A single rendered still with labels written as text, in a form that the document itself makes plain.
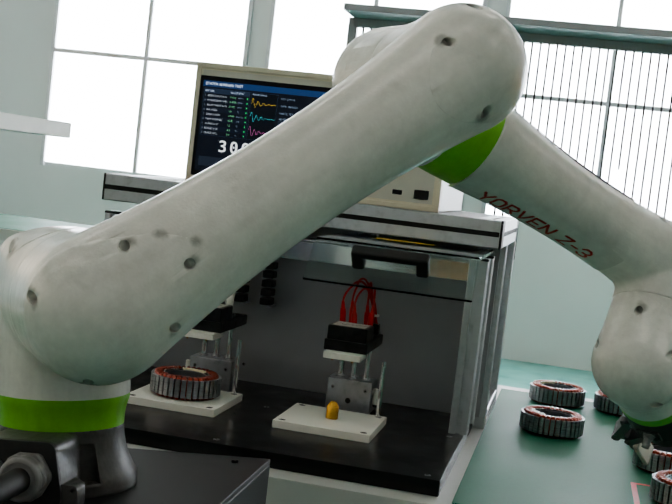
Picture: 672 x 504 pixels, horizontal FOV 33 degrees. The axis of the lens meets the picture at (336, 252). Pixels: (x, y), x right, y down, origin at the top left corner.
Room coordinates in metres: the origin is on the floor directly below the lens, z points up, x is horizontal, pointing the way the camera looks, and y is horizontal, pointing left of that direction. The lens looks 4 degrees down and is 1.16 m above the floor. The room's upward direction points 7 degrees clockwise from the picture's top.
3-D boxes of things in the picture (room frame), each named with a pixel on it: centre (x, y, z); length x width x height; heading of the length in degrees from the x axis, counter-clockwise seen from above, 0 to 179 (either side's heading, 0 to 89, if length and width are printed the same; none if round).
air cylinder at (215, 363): (1.93, 0.18, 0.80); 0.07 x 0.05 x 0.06; 78
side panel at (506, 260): (2.09, -0.30, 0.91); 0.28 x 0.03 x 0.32; 168
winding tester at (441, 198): (2.08, 0.02, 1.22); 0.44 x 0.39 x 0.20; 78
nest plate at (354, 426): (1.74, -0.02, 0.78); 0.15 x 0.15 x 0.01; 78
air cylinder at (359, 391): (1.88, -0.05, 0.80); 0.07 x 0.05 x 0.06; 78
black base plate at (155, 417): (1.78, 0.09, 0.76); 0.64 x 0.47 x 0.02; 78
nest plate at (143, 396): (1.79, 0.21, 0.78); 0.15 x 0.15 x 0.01; 78
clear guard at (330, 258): (1.73, -0.11, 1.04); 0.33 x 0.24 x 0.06; 168
